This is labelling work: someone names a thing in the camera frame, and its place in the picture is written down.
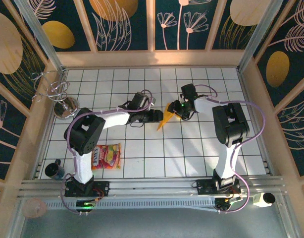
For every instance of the yellow cloth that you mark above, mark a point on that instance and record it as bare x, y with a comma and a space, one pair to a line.
167, 119

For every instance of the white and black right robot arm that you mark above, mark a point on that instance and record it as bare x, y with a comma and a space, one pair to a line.
230, 124

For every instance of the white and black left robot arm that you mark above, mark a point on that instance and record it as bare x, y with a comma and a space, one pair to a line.
84, 131

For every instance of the colourful candy bag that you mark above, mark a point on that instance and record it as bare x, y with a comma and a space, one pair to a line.
107, 156

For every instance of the dark mug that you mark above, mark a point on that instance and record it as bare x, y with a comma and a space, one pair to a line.
53, 169

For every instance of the round wooden disc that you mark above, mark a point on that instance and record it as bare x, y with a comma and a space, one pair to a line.
34, 208

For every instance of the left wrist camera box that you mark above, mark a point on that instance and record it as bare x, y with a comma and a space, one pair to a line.
152, 99

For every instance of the aluminium mounting rail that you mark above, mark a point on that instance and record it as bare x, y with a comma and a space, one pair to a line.
152, 188

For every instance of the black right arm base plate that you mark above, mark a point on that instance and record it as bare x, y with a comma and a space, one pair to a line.
204, 187

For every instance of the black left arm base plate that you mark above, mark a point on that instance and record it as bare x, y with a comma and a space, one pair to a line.
102, 188

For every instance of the aluminium frame post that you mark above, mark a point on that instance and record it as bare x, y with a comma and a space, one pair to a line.
41, 37
258, 37

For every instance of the white box camera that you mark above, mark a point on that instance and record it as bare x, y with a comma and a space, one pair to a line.
259, 200

